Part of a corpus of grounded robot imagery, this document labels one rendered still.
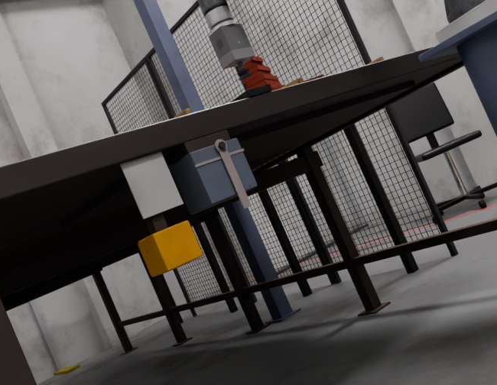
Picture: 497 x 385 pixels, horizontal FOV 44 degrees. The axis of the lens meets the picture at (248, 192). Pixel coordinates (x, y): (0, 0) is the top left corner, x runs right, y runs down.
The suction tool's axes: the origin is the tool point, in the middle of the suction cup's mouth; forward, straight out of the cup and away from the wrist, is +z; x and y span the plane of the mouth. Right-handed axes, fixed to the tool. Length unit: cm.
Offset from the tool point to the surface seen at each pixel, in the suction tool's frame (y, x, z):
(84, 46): -270, -482, -224
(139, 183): 58, 17, 22
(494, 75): -31, 52, 29
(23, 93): -169, -469, -176
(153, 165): 54, 17, 19
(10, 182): 83, 16, 15
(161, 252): 61, 19, 37
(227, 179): 40, 21, 28
